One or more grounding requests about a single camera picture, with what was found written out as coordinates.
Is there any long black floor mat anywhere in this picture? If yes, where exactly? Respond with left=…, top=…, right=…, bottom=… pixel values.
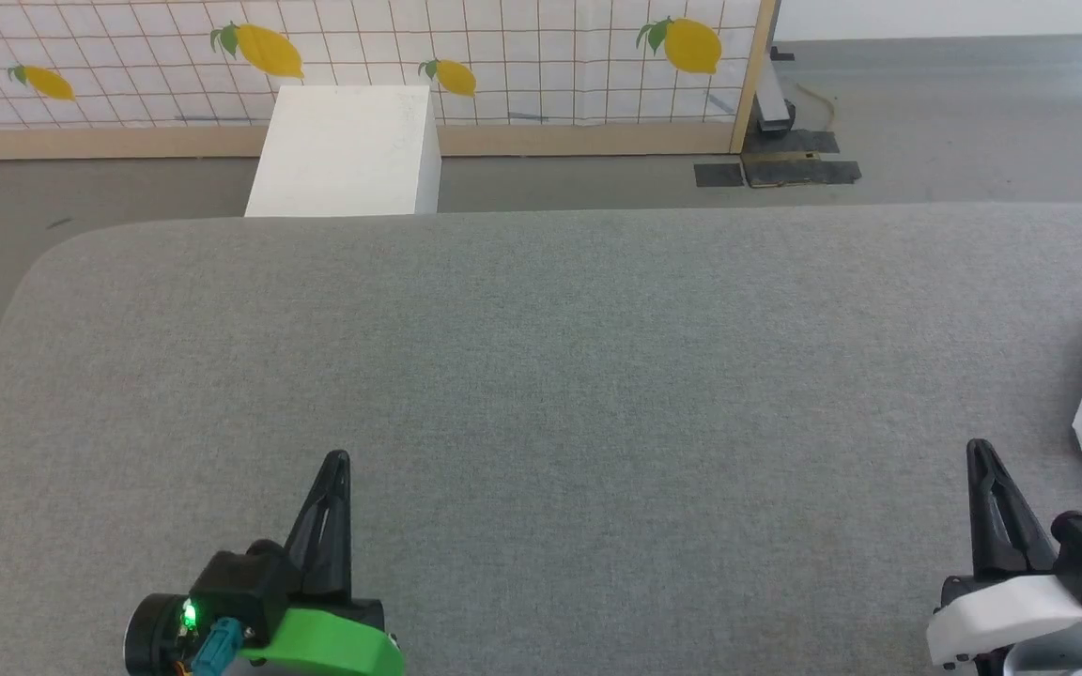
left=743, top=158, right=863, bottom=188

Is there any lemon print partition panel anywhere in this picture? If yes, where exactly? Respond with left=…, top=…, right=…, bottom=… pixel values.
left=0, top=0, right=781, bottom=161

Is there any white rectangular box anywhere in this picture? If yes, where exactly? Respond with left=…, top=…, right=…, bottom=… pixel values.
left=244, top=84, right=444, bottom=218

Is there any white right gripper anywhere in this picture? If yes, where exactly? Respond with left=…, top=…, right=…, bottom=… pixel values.
left=925, top=438, right=1082, bottom=676

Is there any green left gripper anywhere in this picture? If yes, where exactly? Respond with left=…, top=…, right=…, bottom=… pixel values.
left=122, top=449, right=407, bottom=676

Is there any thin brown floor cable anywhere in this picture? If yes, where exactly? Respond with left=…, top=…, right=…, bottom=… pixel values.
left=793, top=82, right=839, bottom=133

